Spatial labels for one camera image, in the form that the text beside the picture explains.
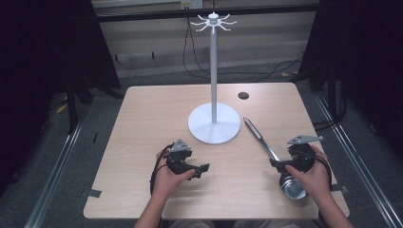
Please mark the white wall socket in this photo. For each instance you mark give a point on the white wall socket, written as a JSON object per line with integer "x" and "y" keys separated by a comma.
{"x": 191, "y": 3}

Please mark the person's right hand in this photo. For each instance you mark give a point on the person's right hand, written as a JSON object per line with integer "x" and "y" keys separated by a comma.
{"x": 313, "y": 180}

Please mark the metal floor rail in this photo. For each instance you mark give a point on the metal floor rail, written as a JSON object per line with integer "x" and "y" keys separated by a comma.
{"x": 53, "y": 177}
{"x": 364, "y": 177}

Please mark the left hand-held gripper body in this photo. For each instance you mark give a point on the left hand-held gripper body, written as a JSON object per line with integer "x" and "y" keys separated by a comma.
{"x": 179, "y": 158}

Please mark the person's left hand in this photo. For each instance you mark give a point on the person's left hand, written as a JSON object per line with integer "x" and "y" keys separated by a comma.
{"x": 169, "y": 182}

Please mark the black metal stand leg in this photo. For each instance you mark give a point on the black metal stand leg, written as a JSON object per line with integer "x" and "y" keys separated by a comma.
{"x": 72, "y": 104}

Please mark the metal ladle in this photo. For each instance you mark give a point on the metal ladle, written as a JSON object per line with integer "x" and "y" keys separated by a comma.
{"x": 293, "y": 186}

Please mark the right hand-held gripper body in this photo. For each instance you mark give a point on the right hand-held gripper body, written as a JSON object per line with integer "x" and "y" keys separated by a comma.
{"x": 302, "y": 155}

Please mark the white hook stand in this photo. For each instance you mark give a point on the white hook stand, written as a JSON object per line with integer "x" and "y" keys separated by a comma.
{"x": 214, "y": 123}

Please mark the black curtain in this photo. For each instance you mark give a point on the black curtain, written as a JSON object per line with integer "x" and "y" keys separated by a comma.
{"x": 364, "y": 63}
{"x": 47, "y": 63}

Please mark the grey tape strip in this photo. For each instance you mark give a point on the grey tape strip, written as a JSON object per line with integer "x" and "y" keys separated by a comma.
{"x": 93, "y": 192}
{"x": 339, "y": 188}

